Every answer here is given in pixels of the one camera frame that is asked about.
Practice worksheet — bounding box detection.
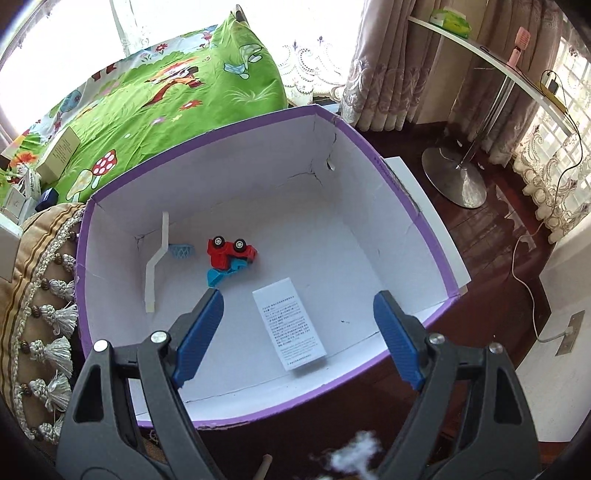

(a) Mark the green cartoon tablecloth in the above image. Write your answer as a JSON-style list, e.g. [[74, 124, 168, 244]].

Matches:
[[1, 14, 288, 203]]

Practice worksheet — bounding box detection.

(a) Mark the white toy basketball hoop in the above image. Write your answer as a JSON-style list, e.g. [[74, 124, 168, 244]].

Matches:
[[143, 211, 195, 314]]

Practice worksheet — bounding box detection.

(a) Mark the striped beige cushion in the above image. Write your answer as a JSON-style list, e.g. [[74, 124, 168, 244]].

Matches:
[[1, 203, 85, 450]]

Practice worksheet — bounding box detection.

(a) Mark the purple white storage box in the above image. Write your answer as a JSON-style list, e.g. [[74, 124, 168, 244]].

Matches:
[[76, 106, 470, 429]]

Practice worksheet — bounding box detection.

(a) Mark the red toy car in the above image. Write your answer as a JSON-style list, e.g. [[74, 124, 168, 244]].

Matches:
[[206, 236, 257, 288]]

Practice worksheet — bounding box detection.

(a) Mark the small blue box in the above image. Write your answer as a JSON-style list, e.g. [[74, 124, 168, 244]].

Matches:
[[35, 188, 59, 212]]

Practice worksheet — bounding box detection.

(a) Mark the white text box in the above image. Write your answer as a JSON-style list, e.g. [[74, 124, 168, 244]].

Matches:
[[252, 278, 327, 371]]

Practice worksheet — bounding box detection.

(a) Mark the mauve curtain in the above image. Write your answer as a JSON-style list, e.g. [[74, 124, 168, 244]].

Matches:
[[339, 1, 565, 167]]

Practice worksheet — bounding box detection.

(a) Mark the white side table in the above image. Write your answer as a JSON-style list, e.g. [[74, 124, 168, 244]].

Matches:
[[410, 4, 574, 209]]

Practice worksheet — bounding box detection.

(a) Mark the green tissue pack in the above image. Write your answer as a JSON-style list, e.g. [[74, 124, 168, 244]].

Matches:
[[429, 9, 472, 39]]

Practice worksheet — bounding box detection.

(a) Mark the white charging cable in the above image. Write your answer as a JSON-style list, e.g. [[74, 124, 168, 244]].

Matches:
[[510, 68, 584, 343]]

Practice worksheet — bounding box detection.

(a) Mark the tall cream box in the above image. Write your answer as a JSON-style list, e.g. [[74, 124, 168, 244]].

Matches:
[[35, 126, 80, 184]]

